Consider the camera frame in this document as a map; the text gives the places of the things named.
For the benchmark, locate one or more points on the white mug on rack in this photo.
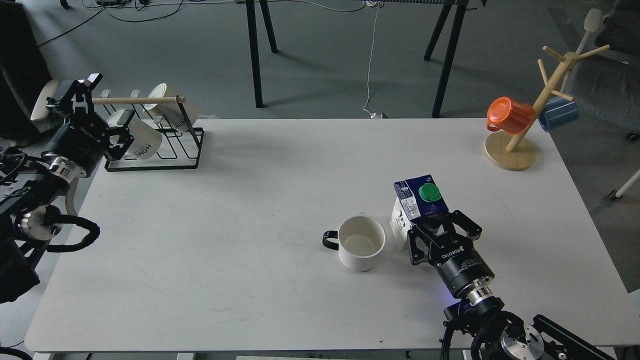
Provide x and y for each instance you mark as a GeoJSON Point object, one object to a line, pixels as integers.
{"type": "Point", "coordinates": [147, 140]}
{"type": "Point", "coordinates": [171, 111]}

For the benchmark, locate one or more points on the white mug with black handle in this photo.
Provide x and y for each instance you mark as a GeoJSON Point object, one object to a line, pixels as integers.
{"type": "Point", "coordinates": [359, 242]}

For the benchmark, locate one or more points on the orange mug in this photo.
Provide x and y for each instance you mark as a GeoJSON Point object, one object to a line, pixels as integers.
{"type": "Point", "coordinates": [509, 115]}

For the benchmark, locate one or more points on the wooden mug tree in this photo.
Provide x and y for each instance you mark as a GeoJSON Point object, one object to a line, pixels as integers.
{"type": "Point", "coordinates": [516, 153]}

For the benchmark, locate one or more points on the blue mug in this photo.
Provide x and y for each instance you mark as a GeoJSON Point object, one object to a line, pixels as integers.
{"type": "Point", "coordinates": [557, 112]}

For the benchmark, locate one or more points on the grey office chair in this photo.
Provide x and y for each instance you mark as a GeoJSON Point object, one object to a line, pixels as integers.
{"type": "Point", "coordinates": [24, 76]}
{"type": "Point", "coordinates": [607, 89]}

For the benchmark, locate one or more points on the black wire mug rack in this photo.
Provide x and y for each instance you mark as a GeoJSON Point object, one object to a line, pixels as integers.
{"type": "Point", "coordinates": [178, 151]}

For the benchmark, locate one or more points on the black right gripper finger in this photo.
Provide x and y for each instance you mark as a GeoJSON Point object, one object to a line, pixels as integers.
{"type": "Point", "coordinates": [472, 229]}
{"type": "Point", "coordinates": [417, 255]}

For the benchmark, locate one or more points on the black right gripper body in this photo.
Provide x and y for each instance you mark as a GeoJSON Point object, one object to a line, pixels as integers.
{"type": "Point", "coordinates": [459, 265]}

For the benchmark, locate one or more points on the black table legs background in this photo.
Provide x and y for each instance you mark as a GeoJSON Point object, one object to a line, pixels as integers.
{"type": "Point", "coordinates": [319, 61]}

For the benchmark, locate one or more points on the grey office chair left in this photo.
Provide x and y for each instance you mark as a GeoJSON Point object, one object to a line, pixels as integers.
{"type": "Point", "coordinates": [24, 76]}

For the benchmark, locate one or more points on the blue white milk carton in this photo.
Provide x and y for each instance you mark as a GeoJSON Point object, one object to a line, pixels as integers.
{"type": "Point", "coordinates": [418, 201]}

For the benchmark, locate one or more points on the white mug rear on rack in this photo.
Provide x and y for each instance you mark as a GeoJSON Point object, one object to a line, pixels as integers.
{"type": "Point", "coordinates": [171, 111]}

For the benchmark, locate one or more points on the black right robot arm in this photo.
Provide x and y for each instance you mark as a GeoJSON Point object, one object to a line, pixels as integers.
{"type": "Point", "coordinates": [498, 334]}

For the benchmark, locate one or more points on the white mug front on rack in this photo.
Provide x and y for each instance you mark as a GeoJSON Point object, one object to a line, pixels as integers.
{"type": "Point", "coordinates": [147, 140]}

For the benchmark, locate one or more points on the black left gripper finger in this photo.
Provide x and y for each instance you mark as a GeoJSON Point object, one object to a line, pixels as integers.
{"type": "Point", "coordinates": [119, 135]}
{"type": "Point", "coordinates": [90, 83]}

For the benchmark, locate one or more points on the grey office chair right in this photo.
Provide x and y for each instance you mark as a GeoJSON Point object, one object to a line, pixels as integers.
{"type": "Point", "coordinates": [607, 89]}

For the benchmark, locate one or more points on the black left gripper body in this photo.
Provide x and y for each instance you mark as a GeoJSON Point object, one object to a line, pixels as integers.
{"type": "Point", "coordinates": [78, 146]}

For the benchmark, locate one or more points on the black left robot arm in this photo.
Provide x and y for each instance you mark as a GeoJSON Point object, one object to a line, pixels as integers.
{"type": "Point", "coordinates": [30, 224]}

